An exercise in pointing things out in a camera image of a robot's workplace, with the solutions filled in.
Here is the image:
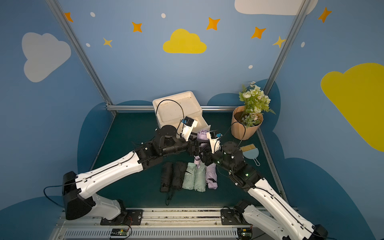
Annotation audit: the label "mint folded umbrella right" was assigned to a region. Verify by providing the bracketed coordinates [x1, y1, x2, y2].
[194, 156, 206, 193]

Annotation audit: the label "horizontal aluminium frame rail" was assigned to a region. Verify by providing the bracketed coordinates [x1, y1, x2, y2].
[106, 104, 241, 113]

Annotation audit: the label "black folded umbrella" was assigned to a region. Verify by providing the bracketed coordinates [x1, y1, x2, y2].
[160, 162, 173, 193]
[166, 162, 187, 206]

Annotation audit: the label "white green artificial flowers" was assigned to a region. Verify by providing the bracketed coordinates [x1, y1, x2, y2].
[239, 82, 276, 128]

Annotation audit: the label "right green circuit board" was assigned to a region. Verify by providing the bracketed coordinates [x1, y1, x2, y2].
[237, 228, 253, 240]

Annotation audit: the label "right aluminium frame post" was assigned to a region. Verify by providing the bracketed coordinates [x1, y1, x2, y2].
[263, 0, 312, 95]

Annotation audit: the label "mint folded umbrella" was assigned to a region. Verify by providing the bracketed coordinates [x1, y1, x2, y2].
[182, 163, 197, 190]
[194, 156, 206, 193]

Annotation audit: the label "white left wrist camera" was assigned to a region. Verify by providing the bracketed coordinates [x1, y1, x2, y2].
[181, 116, 198, 142]

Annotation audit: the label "white drawer cabinet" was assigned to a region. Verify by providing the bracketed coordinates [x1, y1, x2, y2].
[153, 91, 203, 134]

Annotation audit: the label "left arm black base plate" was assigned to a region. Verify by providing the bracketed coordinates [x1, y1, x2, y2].
[100, 209, 143, 226]

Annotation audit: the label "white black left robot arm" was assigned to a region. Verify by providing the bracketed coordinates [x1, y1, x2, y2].
[62, 125, 197, 221]

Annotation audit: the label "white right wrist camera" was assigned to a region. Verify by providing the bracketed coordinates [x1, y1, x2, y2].
[207, 131, 223, 154]

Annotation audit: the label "green circuit board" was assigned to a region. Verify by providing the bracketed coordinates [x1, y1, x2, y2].
[237, 228, 253, 240]
[110, 228, 131, 239]

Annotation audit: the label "black folded umbrella left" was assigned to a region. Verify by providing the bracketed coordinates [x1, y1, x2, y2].
[160, 162, 173, 193]

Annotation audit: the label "mint folded umbrella left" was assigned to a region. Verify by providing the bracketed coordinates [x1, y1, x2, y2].
[182, 163, 197, 190]

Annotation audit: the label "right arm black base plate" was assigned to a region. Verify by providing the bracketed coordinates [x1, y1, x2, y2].
[220, 207, 243, 225]

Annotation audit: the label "black folded umbrella right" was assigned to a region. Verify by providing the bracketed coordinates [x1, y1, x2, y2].
[166, 162, 187, 206]

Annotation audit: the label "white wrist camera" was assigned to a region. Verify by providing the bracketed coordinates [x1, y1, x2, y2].
[181, 116, 198, 142]
[207, 131, 223, 154]

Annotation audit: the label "left aluminium frame post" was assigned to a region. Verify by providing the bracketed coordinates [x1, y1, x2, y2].
[46, 0, 113, 109]

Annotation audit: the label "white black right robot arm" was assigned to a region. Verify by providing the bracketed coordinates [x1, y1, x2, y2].
[199, 142, 328, 240]

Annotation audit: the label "purple umbrella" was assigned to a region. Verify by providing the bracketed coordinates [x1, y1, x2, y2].
[197, 129, 210, 143]
[206, 163, 218, 190]

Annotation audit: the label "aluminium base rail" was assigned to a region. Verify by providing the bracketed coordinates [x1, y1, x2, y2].
[47, 206, 304, 240]

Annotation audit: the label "beige ribbed flower pot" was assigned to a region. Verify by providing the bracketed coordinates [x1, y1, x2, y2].
[231, 106, 264, 141]

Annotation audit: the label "aluminium frame post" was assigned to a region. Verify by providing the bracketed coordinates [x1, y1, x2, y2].
[46, 0, 113, 109]
[263, 0, 312, 95]

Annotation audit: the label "left green circuit board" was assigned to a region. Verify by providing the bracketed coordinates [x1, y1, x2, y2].
[110, 228, 131, 239]

